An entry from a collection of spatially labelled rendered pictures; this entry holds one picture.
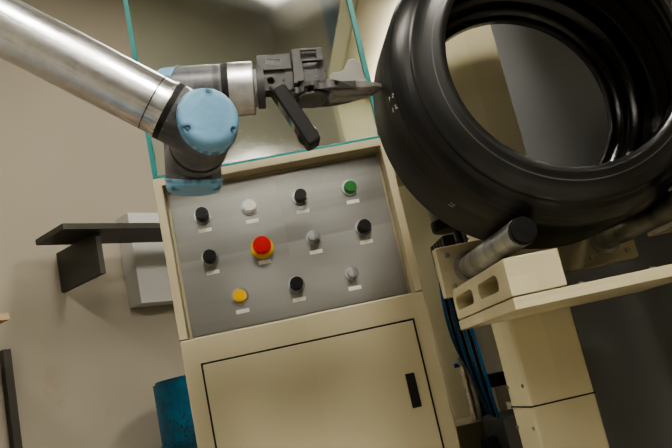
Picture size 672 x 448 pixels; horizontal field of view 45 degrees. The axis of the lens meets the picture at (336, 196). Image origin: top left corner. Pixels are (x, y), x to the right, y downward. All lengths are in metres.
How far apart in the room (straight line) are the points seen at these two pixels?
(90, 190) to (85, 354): 0.96
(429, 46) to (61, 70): 0.55
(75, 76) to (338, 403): 0.94
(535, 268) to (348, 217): 0.73
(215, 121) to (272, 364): 0.76
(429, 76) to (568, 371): 0.67
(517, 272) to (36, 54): 0.76
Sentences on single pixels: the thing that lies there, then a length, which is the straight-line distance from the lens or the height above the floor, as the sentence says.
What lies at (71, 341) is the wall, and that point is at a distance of 4.65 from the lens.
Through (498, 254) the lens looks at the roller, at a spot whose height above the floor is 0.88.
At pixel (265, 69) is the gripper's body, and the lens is 1.37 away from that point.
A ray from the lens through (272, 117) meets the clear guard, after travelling 1.92.
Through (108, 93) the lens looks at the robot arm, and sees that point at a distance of 1.18.
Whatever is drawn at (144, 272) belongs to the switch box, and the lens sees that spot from 4.81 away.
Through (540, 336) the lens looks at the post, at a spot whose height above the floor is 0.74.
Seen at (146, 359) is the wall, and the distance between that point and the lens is 4.86.
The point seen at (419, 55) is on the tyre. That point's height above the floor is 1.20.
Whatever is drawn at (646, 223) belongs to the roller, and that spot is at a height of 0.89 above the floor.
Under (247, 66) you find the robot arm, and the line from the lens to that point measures 1.35.
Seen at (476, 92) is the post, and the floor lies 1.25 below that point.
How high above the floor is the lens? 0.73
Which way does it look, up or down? 13 degrees up
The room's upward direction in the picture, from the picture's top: 13 degrees counter-clockwise
